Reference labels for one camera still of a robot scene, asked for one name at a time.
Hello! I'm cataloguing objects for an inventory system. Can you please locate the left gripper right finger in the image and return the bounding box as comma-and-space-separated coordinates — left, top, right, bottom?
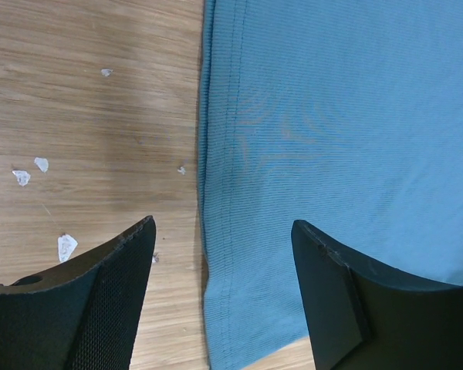
291, 220, 463, 369

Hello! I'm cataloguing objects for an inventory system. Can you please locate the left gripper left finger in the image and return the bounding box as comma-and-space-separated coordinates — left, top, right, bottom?
0, 216, 156, 369

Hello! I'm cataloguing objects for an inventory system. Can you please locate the blue tank top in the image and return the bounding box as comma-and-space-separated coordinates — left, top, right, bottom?
198, 1, 463, 369

